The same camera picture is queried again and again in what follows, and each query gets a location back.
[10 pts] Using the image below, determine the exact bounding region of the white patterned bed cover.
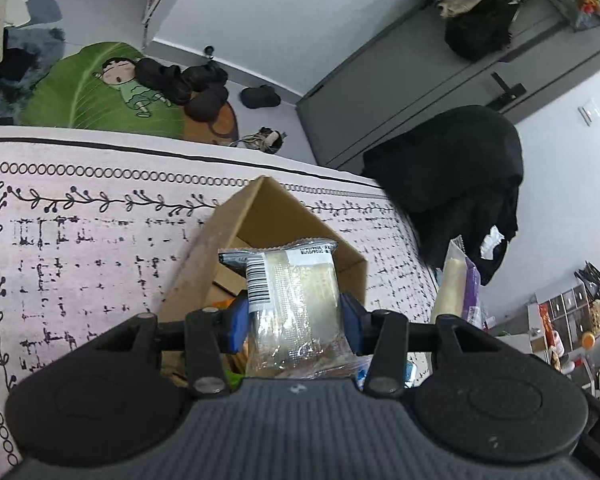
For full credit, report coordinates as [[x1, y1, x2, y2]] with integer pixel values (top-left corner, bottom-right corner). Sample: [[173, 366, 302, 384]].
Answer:
[[0, 126, 437, 477]]

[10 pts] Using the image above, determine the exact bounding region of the black slipper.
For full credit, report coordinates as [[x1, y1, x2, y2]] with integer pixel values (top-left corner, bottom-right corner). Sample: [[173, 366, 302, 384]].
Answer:
[[239, 84, 282, 110]]

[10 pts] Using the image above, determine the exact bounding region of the grey door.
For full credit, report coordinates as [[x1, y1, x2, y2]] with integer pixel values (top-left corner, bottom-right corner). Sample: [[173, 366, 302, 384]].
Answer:
[[298, 0, 600, 174]]

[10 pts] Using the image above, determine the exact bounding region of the purple cracker snack pack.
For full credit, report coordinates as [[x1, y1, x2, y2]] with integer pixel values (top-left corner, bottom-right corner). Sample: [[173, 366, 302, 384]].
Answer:
[[430, 236, 483, 328]]

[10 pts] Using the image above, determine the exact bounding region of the green leaf cartoon rug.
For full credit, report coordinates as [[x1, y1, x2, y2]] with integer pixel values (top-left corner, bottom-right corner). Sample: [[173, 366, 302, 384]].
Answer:
[[18, 42, 239, 145]]

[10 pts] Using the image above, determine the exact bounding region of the white crumpled cloth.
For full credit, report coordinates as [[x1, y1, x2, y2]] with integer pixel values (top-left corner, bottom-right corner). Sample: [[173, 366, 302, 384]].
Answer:
[[480, 226, 505, 261]]

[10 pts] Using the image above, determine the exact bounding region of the white desk with drawers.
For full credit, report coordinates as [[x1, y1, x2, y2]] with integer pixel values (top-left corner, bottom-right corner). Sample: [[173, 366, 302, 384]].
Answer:
[[489, 262, 600, 400]]

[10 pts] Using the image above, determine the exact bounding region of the black jacket pile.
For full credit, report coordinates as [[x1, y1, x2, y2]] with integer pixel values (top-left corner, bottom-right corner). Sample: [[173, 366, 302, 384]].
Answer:
[[363, 105, 524, 286]]

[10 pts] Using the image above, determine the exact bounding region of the brown cardboard box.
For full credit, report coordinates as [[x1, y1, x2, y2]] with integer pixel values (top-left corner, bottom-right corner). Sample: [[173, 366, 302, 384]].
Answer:
[[157, 174, 370, 386]]

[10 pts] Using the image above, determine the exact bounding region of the clear cracker pack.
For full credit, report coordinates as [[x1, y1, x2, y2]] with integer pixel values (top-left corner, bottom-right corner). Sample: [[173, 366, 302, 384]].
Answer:
[[219, 238, 358, 379]]

